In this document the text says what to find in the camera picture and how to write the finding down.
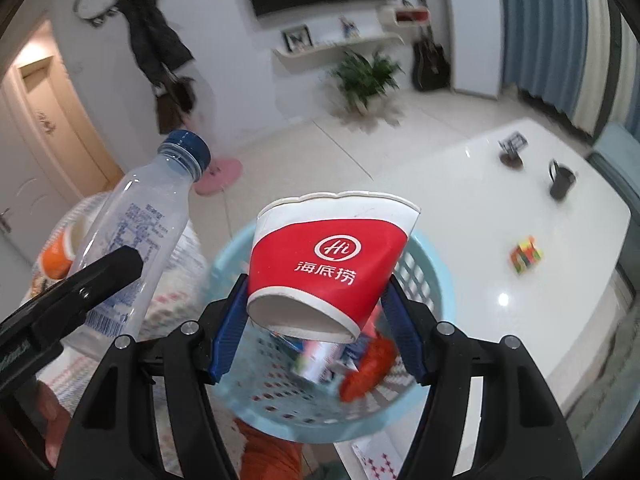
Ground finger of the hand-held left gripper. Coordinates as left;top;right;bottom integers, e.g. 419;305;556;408
22;245;144;345

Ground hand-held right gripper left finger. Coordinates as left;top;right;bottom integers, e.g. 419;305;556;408
52;273;251;480

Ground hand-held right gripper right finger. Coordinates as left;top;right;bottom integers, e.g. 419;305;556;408
382;275;586;480

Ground orange plastic bag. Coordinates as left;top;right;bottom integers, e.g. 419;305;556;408
339;335;399;403

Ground light blue plastic basket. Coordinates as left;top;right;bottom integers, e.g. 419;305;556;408
207;219;456;447

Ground blue carton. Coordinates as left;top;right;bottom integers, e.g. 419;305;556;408
271;329;372;387

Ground clear plastic bottle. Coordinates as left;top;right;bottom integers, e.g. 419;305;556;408
64;129;211;362

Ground red paper cup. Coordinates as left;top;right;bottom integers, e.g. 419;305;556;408
245;190;421;345

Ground person's left hand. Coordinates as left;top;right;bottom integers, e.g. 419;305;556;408
34;379;77;469

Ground striped woven blanket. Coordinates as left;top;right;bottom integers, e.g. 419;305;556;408
29;194;252;480

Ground orange cloth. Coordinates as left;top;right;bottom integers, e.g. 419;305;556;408
232;417;304;480

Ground white printed paper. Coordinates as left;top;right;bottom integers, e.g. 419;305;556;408
349;432;409;480

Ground colourful puzzle cube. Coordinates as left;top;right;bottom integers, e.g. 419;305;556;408
508;234;545;275

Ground coat rack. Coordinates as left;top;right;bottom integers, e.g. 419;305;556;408
115;0;245;197

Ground wooden door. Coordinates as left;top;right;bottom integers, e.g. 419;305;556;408
14;57;124;197

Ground brown bag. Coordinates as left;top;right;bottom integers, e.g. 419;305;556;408
154;92;184;135

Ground black bag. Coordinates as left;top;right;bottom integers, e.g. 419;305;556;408
172;75;197;111

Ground phone stand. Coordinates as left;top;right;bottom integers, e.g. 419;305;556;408
498;131;529;169

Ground black mug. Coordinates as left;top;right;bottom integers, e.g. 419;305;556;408
547;158;577;201

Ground black coat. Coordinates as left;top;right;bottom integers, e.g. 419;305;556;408
117;0;195;89

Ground potted green plant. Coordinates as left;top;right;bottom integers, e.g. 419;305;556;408
329;49;405;111

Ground black guitar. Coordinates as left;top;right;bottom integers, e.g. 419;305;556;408
412;0;451;92

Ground grey armchair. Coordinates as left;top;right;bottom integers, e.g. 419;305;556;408
587;122;640;202

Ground white standing air conditioner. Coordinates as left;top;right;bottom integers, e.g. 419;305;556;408
442;0;501;99

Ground white and red box shelf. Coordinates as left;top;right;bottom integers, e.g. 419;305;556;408
382;0;430;26

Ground blue and cream curtains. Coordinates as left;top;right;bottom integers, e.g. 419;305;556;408
494;0;640;142

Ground curved white wall shelf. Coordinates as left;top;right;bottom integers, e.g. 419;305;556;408
272;32;405;66

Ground butterfly picture frame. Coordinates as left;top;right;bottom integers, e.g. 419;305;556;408
281;24;314;52

